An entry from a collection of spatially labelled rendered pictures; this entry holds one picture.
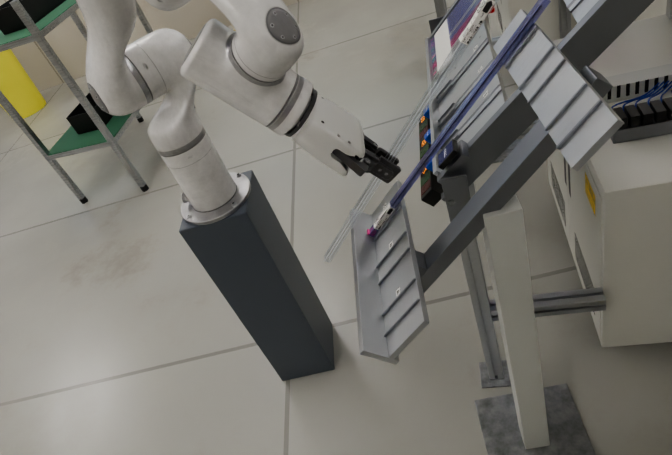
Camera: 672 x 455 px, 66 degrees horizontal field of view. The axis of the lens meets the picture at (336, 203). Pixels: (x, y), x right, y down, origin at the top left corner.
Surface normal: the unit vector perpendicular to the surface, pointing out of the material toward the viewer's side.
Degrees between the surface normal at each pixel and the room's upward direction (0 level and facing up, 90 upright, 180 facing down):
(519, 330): 90
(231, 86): 97
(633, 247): 90
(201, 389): 0
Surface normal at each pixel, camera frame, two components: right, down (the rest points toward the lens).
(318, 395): -0.30, -0.73
